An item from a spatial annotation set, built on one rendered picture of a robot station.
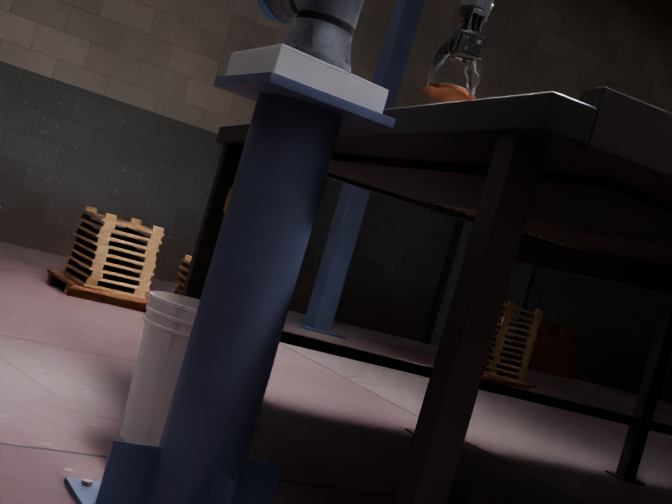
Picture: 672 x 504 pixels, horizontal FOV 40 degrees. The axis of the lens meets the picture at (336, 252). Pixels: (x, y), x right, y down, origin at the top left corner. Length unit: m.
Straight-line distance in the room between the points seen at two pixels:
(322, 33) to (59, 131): 5.50
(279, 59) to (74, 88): 5.58
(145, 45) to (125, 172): 0.98
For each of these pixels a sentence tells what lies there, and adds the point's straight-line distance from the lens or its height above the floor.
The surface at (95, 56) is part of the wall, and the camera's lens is 7.24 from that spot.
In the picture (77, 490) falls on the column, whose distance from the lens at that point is 1.92.
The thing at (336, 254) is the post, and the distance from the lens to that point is 6.71.
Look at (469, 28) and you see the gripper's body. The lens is 2.30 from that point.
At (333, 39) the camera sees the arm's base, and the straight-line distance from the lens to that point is 1.77.
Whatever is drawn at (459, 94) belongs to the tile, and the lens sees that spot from 2.27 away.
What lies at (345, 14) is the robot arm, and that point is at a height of 1.04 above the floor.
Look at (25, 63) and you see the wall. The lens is 7.14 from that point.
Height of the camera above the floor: 0.60
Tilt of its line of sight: level
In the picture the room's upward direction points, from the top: 16 degrees clockwise
